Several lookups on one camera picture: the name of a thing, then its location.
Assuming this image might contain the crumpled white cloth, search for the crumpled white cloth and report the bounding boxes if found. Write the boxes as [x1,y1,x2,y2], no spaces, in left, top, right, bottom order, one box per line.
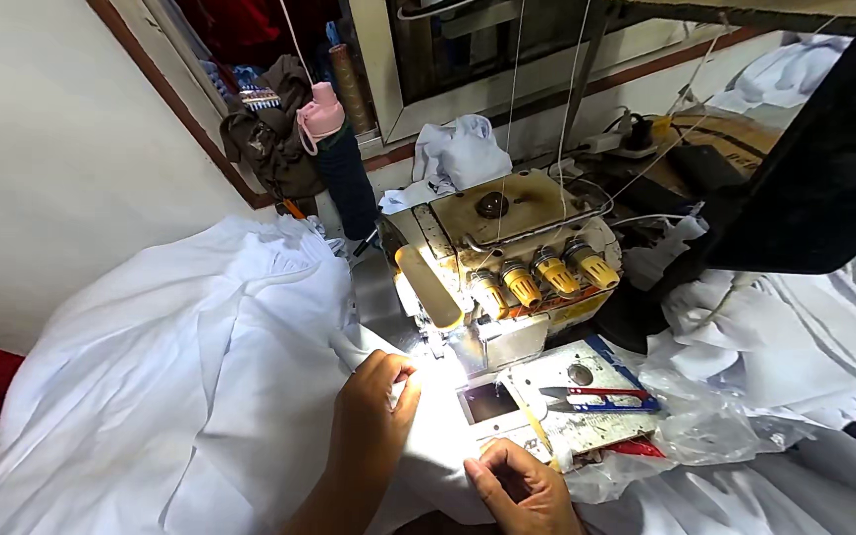
[379,113,513,215]

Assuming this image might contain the dark brown cloth bag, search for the dark brown cloth bag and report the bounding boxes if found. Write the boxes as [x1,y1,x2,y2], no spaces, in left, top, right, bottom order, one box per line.
[219,55,326,202]

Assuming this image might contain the person's legs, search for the person's legs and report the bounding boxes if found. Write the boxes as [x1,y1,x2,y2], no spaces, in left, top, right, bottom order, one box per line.
[392,510,502,535]

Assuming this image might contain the small red packet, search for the small red packet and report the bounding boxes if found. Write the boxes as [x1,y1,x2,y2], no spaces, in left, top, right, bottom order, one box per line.
[603,436,665,459]

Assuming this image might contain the black rectangular box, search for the black rectangular box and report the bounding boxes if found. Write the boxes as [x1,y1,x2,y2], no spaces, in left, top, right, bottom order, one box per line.
[667,143,748,199]

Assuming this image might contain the person's left hand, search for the person's left hand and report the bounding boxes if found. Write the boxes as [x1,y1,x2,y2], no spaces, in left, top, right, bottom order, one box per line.
[333,349,422,478]

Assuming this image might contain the large white fabric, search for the large white fabric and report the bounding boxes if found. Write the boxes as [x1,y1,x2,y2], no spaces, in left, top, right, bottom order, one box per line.
[0,215,502,535]

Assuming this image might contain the person's left forearm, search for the person's left forearm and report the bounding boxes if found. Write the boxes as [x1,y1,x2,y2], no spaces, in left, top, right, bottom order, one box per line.
[279,459,398,535]

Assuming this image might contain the beige overlock sewing machine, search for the beige overlock sewing machine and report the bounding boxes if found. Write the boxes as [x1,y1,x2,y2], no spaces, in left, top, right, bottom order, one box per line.
[351,169,659,473]

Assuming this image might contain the bundled white cloth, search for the bundled white cloth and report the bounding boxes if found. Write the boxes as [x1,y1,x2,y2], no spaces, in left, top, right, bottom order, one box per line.
[706,34,853,114]

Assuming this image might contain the pink bottle, dark blue sleeve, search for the pink bottle, dark blue sleeve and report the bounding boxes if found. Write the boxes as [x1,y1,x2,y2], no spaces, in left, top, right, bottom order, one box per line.
[296,82,380,241]

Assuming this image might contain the brown round wooden board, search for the brown round wooden board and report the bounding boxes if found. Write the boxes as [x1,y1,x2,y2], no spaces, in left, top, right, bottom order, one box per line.
[621,111,784,181]

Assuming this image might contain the torn white fabric scrap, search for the torn white fabric scrap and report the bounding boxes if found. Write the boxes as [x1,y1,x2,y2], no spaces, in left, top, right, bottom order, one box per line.
[621,214,710,291]

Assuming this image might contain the window with metal frame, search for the window with metal frame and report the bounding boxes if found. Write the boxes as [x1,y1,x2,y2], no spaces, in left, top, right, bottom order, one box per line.
[349,0,778,145]

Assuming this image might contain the pile of white garment pieces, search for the pile of white garment pieces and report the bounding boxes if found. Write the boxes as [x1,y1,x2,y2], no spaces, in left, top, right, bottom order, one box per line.
[641,234,856,432]

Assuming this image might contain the large black panel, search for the large black panel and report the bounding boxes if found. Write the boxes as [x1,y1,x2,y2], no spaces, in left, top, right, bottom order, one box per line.
[705,0,856,276]

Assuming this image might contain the person's right hand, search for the person's right hand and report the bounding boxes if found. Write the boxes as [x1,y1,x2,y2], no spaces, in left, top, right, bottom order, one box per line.
[464,437,587,535]

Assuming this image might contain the brown cone-shaped roll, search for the brown cone-shaped roll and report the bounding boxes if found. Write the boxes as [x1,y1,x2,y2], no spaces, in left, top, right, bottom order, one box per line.
[329,43,375,135]

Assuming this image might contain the crumpled transparent plastic bag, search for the crumpled transparent plastic bag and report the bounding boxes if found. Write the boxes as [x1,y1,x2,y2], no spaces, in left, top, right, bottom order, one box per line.
[563,358,819,506]

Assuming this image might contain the white thread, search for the white thread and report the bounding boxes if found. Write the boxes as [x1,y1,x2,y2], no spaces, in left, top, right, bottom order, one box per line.
[497,0,527,240]
[558,0,592,218]
[280,0,315,86]
[606,22,729,213]

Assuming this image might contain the bright red cloth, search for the bright red cloth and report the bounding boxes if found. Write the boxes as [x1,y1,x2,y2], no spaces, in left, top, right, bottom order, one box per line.
[175,0,347,69]

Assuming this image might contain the red and blue thread snips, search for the red and blue thread snips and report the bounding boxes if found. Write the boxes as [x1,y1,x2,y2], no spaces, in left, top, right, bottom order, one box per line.
[539,386,661,414]

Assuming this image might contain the smooth white draped fabric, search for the smooth white draped fabric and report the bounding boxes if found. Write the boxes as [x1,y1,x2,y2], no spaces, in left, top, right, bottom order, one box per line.
[575,416,856,535]

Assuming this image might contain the black power adapter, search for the black power adapter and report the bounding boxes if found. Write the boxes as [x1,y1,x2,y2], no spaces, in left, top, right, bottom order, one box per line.
[619,113,658,159]

